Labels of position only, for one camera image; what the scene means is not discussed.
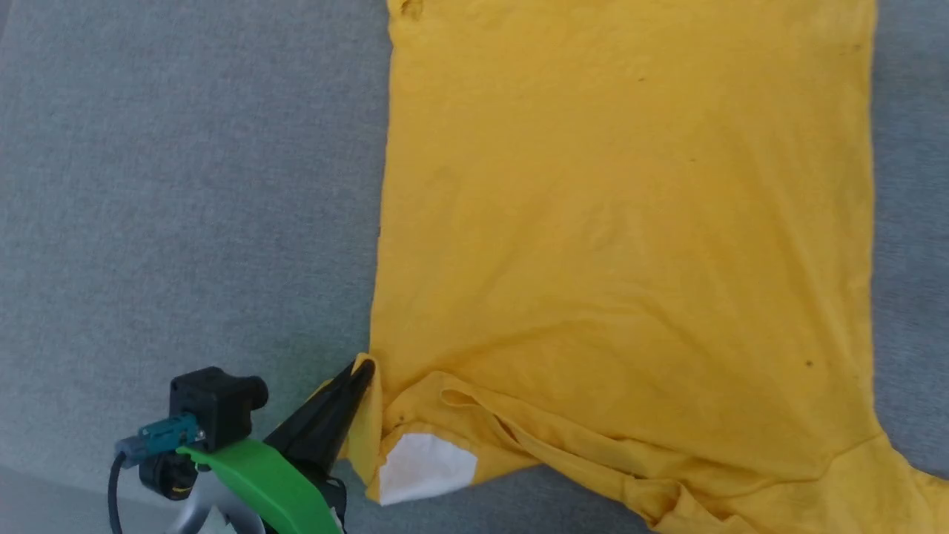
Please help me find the teal cable connector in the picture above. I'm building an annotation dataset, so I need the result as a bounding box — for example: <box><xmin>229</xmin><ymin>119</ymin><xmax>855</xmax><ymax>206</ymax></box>
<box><xmin>115</xmin><ymin>414</ymin><xmax>207</xmax><ymax>469</ymax></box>

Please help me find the yellow t-shirt garment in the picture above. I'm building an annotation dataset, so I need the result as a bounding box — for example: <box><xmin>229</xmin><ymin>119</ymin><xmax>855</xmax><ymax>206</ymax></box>
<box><xmin>343</xmin><ymin>0</ymin><xmax>949</xmax><ymax>534</ymax></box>

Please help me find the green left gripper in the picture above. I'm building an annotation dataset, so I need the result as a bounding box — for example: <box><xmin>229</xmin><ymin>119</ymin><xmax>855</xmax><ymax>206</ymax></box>
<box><xmin>176</xmin><ymin>360</ymin><xmax>376</xmax><ymax>534</ymax></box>

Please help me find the thin black cable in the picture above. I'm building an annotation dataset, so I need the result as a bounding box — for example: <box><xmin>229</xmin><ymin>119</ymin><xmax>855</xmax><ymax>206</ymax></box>
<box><xmin>108</xmin><ymin>451</ymin><xmax>131</xmax><ymax>534</ymax></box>

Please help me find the grey fabric sofa cushion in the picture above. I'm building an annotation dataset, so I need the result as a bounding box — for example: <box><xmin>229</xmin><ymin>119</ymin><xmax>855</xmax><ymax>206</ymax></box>
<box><xmin>0</xmin><ymin>0</ymin><xmax>949</xmax><ymax>534</ymax></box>

